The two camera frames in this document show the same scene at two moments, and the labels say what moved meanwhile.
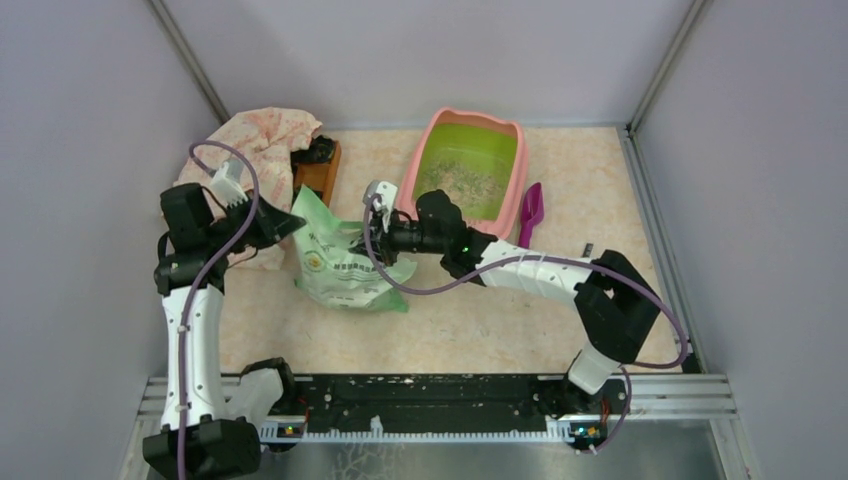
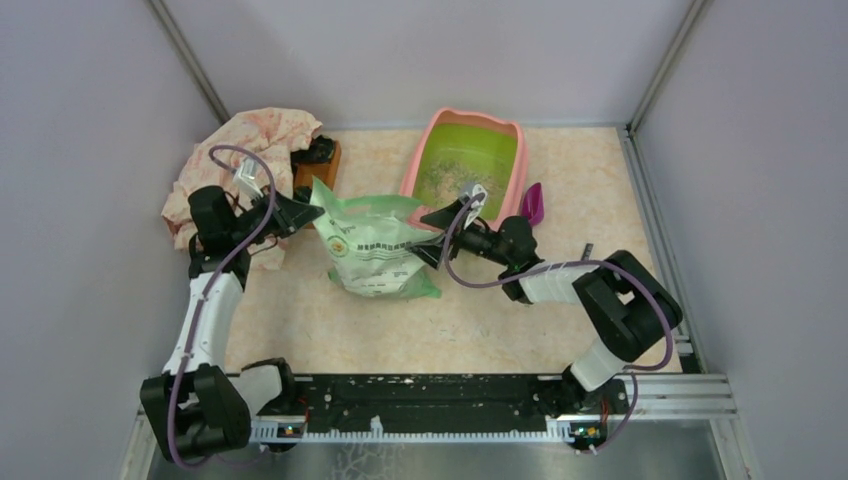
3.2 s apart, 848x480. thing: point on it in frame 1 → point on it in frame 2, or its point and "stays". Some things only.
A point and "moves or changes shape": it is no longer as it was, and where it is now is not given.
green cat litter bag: x=330 y=269 moves or changes shape
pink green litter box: x=480 y=160 stays
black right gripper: x=383 y=251 → x=443 y=217
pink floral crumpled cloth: x=260 y=142 stays
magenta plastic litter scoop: x=532 y=212 stays
